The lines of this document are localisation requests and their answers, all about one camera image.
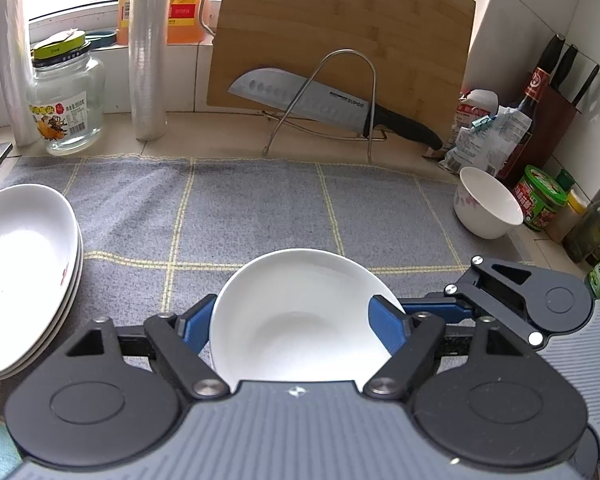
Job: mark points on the grey checked cloth mat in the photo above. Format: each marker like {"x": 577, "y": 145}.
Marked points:
{"x": 280, "y": 200}

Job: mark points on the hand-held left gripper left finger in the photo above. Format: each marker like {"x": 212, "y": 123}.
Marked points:
{"x": 197, "y": 322}

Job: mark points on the orange cooking wine bottle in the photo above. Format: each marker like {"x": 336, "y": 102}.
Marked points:
{"x": 190, "y": 5}

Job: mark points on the glass jar yellow lid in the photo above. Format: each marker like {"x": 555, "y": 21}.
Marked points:
{"x": 70, "y": 90}

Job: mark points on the dark soy sauce bottle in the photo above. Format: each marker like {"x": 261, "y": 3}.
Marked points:
{"x": 535, "y": 90}

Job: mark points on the small white bag roll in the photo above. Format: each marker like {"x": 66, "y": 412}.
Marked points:
{"x": 12, "y": 60}

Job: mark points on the large clear wrap roll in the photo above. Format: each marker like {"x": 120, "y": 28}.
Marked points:
{"x": 147, "y": 60}

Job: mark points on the green-lidded sauce jar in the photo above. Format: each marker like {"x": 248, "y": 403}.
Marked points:
{"x": 540, "y": 200}

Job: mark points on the white flower-print plate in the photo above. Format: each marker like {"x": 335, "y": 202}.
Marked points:
{"x": 50, "y": 328}
{"x": 20, "y": 260}
{"x": 50, "y": 339}

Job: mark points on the white printed bag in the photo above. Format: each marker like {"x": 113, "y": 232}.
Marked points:
{"x": 500, "y": 135}

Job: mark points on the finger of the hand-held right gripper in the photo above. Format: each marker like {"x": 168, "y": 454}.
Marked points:
{"x": 461, "y": 314}

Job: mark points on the dark glass oil bottle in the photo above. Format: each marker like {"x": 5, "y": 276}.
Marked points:
{"x": 595, "y": 230}

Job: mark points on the plain white bowl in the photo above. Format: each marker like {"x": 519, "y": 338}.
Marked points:
{"x": 300, "y": 310}

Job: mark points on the small yellow-lidded jar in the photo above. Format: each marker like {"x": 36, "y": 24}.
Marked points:
{"x": 570, "y": 220}

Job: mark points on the small green-capped bottle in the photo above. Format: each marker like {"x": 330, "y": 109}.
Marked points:
{"x": 565, "y": 180}

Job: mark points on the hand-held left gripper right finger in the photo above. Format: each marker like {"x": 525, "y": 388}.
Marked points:
{"x": 387, "y": 325}

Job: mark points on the dark wooden knife block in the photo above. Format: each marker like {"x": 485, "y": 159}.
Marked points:
{"x": 555, "y": 125}

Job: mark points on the white bowl with pink flowers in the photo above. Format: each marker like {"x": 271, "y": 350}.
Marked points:
{"x": 485, "y": 200}

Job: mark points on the bamboo cutting board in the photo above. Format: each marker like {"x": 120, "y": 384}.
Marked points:
{"x": 340, "y": 20}

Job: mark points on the teal dish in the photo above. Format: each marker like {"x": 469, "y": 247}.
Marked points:
{"x": 102, "y": 37}

